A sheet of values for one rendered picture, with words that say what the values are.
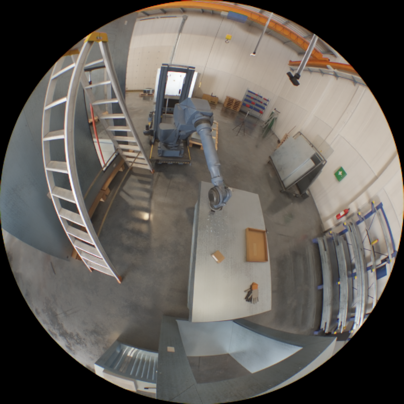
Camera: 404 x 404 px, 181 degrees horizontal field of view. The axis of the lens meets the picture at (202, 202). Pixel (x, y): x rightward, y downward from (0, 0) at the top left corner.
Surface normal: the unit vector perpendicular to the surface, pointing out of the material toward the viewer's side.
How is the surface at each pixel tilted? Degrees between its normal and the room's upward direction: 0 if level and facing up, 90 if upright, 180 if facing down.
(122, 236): 0
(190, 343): 0
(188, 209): 0
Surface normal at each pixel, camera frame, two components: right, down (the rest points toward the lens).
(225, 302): 0.25, -0.54
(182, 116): 0.46, 0.43
